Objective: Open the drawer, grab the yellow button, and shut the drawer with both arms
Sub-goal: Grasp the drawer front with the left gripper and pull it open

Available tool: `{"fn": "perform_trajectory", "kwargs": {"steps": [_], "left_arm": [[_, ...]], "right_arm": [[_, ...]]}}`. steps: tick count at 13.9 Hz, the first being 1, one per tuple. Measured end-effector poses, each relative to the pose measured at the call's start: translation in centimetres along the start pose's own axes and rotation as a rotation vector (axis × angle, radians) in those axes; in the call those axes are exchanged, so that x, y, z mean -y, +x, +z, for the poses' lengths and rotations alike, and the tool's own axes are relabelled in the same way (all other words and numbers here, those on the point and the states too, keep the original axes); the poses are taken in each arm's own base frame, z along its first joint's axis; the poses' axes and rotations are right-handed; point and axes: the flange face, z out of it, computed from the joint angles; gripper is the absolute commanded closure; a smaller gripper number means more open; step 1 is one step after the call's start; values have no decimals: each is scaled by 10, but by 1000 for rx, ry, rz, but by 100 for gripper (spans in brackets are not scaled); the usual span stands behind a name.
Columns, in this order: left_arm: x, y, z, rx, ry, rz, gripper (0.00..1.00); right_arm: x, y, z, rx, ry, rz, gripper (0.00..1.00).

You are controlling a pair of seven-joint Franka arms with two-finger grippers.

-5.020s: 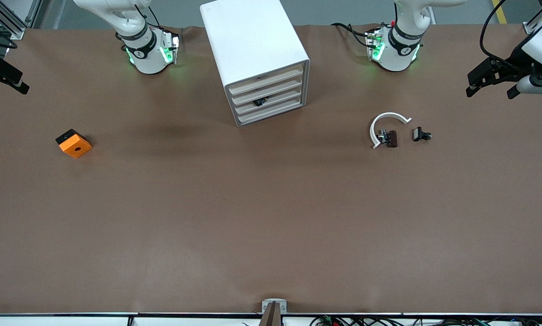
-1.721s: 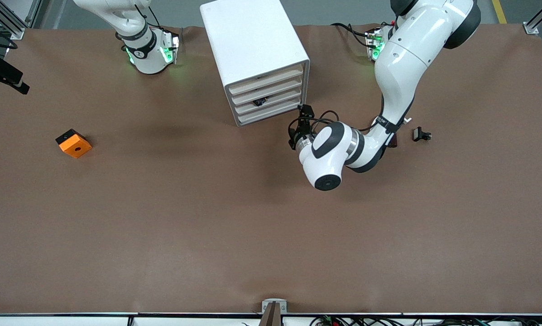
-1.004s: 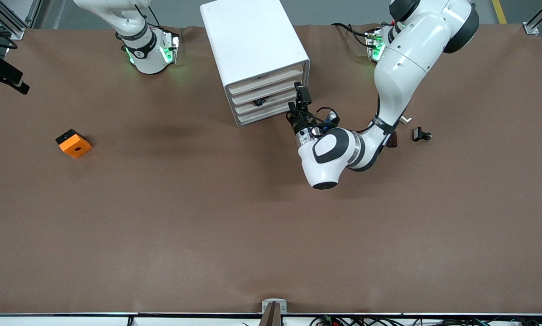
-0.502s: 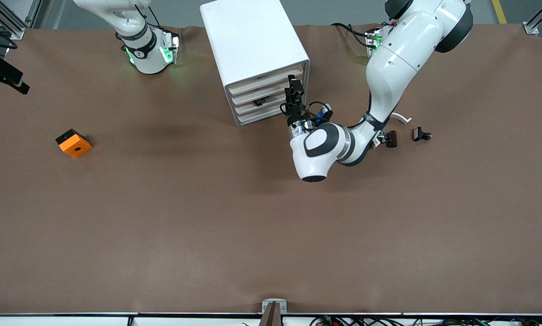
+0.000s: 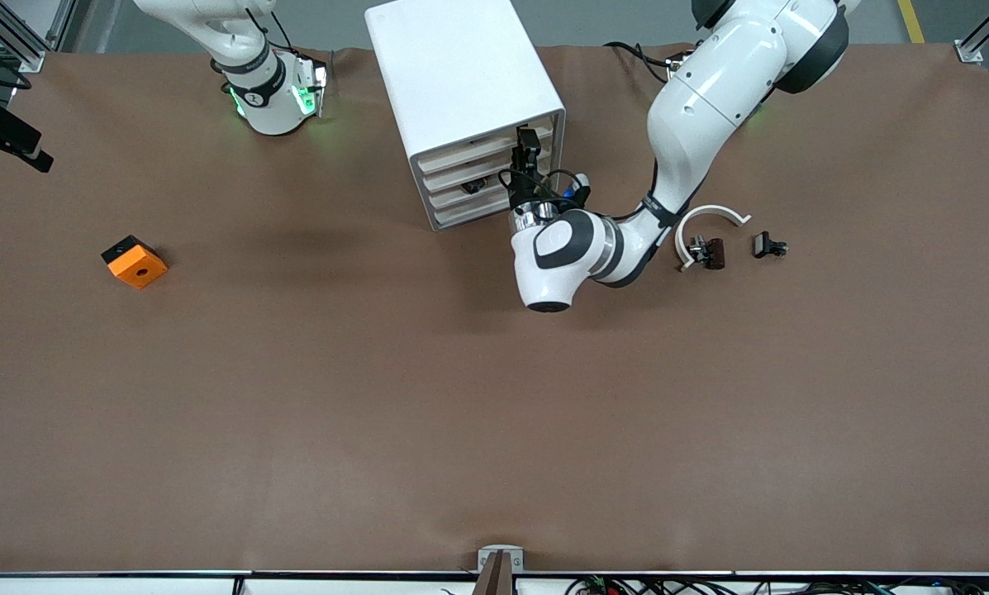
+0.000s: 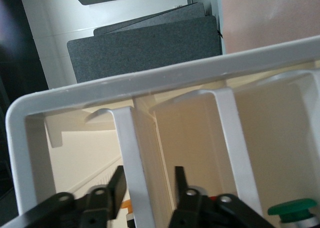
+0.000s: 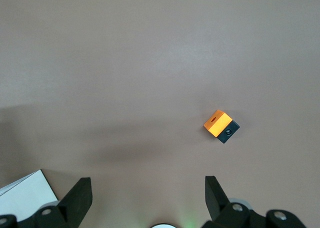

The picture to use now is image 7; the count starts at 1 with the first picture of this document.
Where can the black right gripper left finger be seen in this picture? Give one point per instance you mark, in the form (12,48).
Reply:
(72,203)

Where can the orange cube block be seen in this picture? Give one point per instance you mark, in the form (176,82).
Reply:
(216,124)

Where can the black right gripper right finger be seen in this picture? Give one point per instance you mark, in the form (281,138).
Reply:
(217,203)

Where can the white drawer cabinet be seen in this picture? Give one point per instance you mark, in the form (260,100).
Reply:
(27,190)

